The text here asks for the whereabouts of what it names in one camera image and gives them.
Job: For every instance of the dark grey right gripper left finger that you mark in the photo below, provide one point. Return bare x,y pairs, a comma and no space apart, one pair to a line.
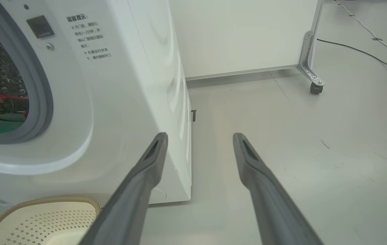
135,190

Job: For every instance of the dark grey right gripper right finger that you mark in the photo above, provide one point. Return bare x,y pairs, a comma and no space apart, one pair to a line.
268,204

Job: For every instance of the red garment with white trim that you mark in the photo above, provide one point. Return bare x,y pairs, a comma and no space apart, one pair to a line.
13,98

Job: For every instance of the black door lock socket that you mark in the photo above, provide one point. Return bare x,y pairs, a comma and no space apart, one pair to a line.
40,26

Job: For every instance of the beige perforated plastic laundry basket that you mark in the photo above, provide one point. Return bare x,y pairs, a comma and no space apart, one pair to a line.
44,224

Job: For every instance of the white front-loading washing machine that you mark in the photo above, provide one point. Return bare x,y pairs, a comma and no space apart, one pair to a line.
129,85

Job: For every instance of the perforated steel washer drum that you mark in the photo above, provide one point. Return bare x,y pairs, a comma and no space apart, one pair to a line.
6,78

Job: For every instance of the printed Chinese text notice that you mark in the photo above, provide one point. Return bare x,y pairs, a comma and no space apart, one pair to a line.
88,37

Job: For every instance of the white partition panel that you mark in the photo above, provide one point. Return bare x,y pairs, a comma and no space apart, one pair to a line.
241,34

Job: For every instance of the metal bracket with caster wheel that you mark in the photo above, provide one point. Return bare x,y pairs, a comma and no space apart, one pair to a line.
316,89

